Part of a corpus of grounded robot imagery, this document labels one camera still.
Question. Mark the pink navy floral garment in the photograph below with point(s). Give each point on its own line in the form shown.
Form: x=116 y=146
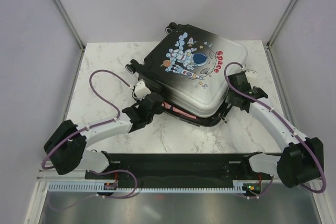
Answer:
x=175 y=111

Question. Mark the white suitcase with dark lining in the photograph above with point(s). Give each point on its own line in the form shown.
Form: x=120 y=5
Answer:
x=187 y=69

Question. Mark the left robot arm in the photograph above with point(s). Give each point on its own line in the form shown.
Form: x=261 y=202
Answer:
x=67 y=149

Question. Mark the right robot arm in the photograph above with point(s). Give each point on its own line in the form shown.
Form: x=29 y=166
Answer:
x=301 y=158

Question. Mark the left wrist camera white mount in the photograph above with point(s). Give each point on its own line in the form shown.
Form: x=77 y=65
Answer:
x=140 y=91

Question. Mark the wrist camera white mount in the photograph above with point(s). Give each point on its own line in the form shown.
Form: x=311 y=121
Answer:
x=250 y=74
x=140 y=91

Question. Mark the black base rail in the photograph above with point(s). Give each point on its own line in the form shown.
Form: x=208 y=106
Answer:
x=177 y=171

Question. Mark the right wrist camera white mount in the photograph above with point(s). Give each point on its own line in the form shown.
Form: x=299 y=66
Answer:
x=250 y=74

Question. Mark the left aluminium frame post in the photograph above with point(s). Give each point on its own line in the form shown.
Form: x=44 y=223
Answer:
x=69 y=24

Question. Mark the aluminium frame post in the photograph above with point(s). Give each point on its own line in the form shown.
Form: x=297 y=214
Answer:
x=69 y=24
x=288 y=10

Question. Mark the right aluminium frame post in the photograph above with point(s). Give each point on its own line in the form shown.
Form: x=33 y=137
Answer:
x=288 y=10

